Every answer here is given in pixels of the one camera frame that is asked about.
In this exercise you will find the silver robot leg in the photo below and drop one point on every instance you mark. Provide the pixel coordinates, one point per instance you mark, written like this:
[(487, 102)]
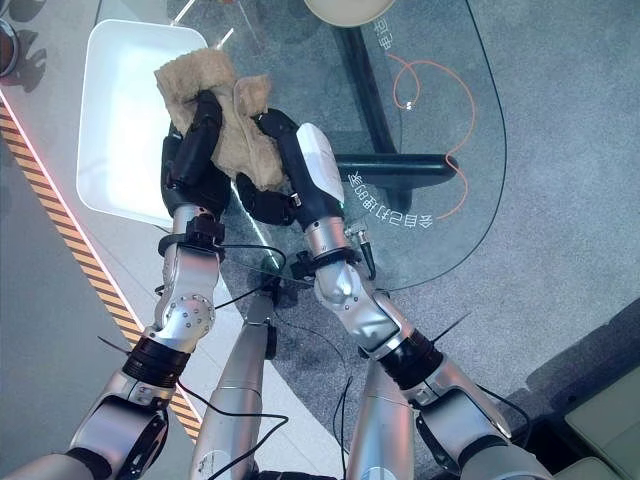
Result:
[(235, 390), (382, 425)]

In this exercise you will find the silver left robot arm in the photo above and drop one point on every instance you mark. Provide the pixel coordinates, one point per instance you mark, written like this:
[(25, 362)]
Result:
[(165, 340)]

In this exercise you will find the white plastic basket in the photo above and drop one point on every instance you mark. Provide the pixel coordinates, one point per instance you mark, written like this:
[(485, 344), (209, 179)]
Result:
[(125, 120)]

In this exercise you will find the silver left robot leg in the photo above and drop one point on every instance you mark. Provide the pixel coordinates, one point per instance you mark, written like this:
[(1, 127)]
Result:
[(235, 390)]

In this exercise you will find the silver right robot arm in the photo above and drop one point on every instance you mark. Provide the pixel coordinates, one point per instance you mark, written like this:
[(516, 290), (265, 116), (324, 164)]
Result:
[(395, 360)]

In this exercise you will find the yellow black hazard tape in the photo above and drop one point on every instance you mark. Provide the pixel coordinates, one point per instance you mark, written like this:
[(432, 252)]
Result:
[(85, 255)]

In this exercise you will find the dark sofa with cushion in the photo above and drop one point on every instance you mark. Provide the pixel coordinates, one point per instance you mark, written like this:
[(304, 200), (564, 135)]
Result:
[(575, 400)]

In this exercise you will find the silver right robot leg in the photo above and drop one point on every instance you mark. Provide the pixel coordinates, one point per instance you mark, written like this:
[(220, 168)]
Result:
[(382, 425)]

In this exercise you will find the beige fluffy cloth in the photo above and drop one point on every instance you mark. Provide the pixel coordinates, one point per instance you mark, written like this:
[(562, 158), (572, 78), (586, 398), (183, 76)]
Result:
[(225, 120)]

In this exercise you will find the round beige stool seat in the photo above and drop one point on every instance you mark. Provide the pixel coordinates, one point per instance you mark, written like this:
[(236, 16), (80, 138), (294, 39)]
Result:
[(347, 11)]

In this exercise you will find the black table base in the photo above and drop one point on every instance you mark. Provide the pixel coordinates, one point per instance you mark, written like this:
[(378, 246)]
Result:
[(385, 135)]

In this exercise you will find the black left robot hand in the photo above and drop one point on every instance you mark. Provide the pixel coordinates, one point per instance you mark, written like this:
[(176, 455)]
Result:
[(192, 155)]

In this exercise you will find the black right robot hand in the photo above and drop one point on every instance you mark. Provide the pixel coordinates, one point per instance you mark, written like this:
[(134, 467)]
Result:
[(312, 165)]

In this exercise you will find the dark round object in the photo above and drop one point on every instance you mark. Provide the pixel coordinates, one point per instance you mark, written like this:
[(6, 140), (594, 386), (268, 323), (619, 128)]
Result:
[(7, 47)]

